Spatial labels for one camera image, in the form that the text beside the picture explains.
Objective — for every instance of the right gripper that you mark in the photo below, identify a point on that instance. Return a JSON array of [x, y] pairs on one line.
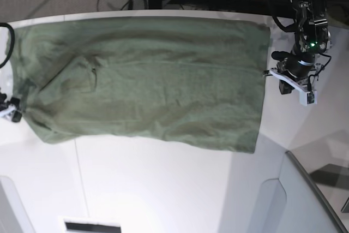
[[8, 100]]

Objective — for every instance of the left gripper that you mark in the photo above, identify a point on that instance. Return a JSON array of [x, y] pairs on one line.
[[295, 66]]

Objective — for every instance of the green t-shirt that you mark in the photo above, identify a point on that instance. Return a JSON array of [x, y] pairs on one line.
[[191, 80]]

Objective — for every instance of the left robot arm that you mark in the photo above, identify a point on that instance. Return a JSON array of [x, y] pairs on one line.
[[310, 27]]

